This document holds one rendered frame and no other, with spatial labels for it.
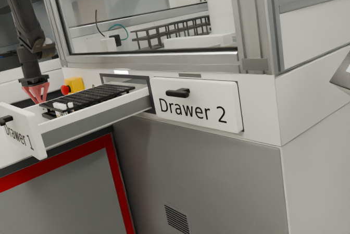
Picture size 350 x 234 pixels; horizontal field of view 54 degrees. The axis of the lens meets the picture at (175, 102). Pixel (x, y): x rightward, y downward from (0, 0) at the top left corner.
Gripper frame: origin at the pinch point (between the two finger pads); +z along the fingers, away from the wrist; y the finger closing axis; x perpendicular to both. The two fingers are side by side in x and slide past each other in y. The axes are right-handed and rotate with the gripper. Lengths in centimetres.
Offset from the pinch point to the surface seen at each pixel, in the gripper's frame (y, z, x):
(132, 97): -44.4, -2.0, -3.4
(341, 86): -102, -10, 12
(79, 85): -3.8, -2.0, -14.9
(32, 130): -41.2, -2.7, 24.4
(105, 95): -38.9, -3.7, 0.9
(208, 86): -71, -6, -2
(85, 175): -19.3, 24.1, 1.3
